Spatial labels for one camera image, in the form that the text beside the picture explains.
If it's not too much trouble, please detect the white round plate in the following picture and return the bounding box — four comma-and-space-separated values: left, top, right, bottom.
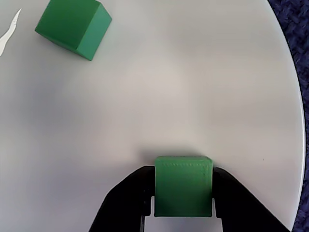
0, 0, 305, 232

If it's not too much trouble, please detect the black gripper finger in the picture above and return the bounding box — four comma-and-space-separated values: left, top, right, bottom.
212, 166, 292, 232
88, 165, 155, 232

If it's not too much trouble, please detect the green cube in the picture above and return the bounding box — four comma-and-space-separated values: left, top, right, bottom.
34, 0, 113, 61
154, 156, 214, 218

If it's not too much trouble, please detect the blue woven tablecloth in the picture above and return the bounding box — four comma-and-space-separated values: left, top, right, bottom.
267, 0, 309, 232

